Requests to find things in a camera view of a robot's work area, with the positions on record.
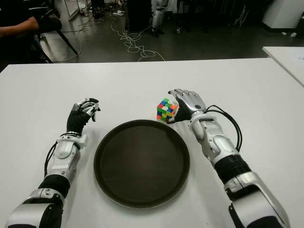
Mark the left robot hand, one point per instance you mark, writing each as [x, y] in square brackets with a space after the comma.
[76, 118]

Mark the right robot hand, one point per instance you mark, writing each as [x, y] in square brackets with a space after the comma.
[192, 102]

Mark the multicoloured Rubik's cube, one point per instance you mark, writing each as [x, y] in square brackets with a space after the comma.
[166, 109]

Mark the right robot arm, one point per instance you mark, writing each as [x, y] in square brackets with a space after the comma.
[213, 135]

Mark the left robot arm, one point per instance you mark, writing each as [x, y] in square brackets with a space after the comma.
[64, 154]

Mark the dark round plate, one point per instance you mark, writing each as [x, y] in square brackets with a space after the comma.
[142, 166]

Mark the silver humanoid robot legs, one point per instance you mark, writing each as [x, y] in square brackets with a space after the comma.
[158, 16]

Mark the black chair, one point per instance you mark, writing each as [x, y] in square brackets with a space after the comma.
[51, 23]

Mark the grey metal stand legs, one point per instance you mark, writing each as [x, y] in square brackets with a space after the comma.
[241, 16]

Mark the black cabinet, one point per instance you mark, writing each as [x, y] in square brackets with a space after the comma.
[140, 14]

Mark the white side table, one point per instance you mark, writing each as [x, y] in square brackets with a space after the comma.
[289, 59]

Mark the person in black shirt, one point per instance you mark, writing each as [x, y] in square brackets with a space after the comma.
[21, 26]

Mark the white board panel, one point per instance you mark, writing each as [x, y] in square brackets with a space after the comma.
[71, 7]

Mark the white power strip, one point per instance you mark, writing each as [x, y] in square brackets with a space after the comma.
[118, 13]

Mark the white machine housing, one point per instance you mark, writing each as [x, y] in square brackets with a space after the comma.
[282, 12]

